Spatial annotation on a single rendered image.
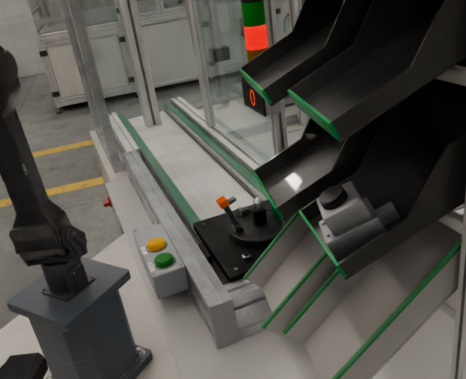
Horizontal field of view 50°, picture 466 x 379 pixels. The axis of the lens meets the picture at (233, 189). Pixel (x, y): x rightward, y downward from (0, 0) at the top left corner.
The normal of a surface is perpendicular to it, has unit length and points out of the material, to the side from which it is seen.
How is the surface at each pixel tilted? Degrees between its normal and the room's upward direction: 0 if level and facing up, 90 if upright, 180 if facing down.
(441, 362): 0
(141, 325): 0
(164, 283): 90
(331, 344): 45
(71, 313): 0
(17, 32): 90
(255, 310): 90
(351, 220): 94
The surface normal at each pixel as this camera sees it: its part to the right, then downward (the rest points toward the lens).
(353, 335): -0.78, -0.48
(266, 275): 0.20, 0.41
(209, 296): -0.14, -0.89
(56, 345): -0.50, 0.44
